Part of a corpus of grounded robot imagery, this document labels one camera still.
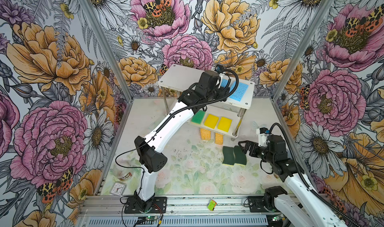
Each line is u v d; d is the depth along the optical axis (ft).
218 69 1.99
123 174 2.69
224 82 2.45
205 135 3.18
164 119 1.64
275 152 1.96
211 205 2.40
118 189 2.55
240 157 2.89
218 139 3.12
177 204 2.50
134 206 2.38
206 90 1.78
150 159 1.76
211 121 3.26
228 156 2.92
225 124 3.19
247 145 2.33
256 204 2.43
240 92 2.45
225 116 3.31
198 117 3.23
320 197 1.50
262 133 2.34
